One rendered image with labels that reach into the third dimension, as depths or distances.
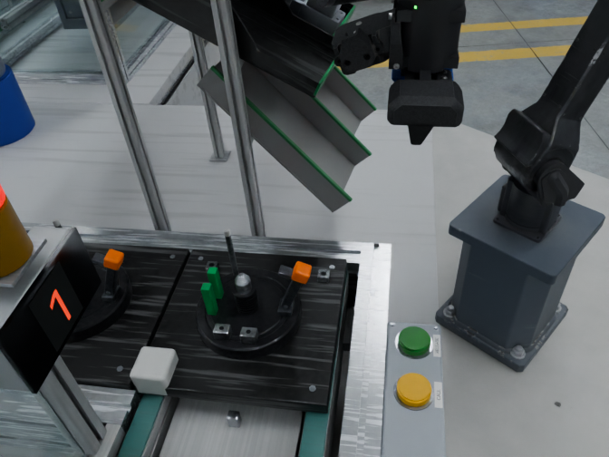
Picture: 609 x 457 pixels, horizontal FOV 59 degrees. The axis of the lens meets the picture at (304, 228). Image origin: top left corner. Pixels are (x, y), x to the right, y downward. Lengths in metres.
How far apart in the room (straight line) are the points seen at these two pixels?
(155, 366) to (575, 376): 0.57
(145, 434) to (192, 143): 0.77
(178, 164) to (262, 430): 0.71
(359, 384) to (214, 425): 0.19
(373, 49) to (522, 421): 0.52
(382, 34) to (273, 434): 0.47
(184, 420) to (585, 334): 0.59
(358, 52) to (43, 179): 0.96
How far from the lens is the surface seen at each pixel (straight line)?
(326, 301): 0.75
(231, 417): 0.70
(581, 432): 0.82
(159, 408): 0.72
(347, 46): 0.49
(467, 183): 1.14
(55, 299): 0.49
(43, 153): 1.43
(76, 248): 0.51
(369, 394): 0.68
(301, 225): 1.03
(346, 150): 0.93
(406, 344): 0.70
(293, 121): 0.89
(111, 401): 0.73
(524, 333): 0.82
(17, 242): 0.45
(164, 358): 0.70
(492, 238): 0.72
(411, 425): 0.66
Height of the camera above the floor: 1.54
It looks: 42 degrees down
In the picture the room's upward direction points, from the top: 5 degrees counter-clockwise
